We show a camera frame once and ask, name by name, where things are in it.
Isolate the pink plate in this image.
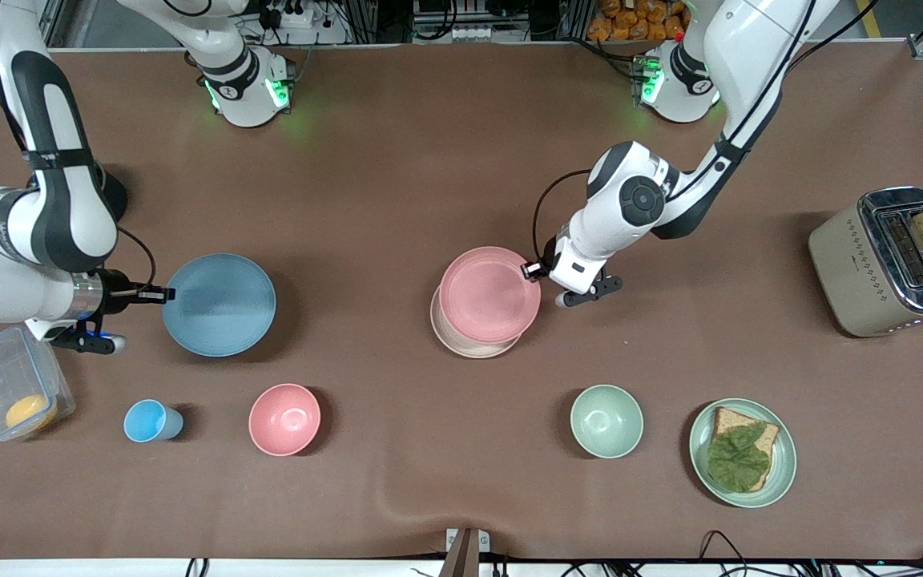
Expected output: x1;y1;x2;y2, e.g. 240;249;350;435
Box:
438;246;542;345

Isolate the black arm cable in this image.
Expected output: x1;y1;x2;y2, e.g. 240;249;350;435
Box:
531;169;600;265
113;227;158;291

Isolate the green bowl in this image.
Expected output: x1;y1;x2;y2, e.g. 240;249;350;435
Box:
570;385;644;459

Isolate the beige plate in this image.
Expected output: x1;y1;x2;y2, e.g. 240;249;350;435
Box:
429;284;523;359

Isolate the blue cup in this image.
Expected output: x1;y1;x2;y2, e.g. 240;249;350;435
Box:
123;399;185;443

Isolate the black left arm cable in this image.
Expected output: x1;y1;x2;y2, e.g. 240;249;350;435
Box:
531;169;600;265

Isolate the bag of bread rolls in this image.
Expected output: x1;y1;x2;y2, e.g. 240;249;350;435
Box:
587;0;691;42

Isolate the blue plate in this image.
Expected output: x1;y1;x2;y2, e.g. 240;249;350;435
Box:
162;253;277;357

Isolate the green plate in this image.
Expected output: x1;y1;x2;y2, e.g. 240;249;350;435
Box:
688;398;797;509

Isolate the green lettuce leaf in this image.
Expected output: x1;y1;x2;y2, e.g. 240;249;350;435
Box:
707;422;772;493

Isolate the black loose cable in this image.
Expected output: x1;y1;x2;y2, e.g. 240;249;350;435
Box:
698;530;760;577

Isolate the pink bowl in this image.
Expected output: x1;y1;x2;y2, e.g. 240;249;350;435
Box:
248;383;322;458

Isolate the metal camera mount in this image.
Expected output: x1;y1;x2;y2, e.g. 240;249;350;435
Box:
439;527;491;577

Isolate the toast slice under lettuce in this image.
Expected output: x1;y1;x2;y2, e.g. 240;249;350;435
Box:
710;406;781;493

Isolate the orange fruit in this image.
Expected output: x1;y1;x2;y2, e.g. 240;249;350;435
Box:
5;394;58;434

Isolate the white power strip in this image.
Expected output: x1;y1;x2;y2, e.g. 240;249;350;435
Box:
257;0;328;30

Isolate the beige chrome toaster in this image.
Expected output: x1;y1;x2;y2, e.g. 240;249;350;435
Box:
808;187;923;338

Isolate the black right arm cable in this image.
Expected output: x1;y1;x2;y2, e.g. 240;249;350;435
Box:
113;227;158;291

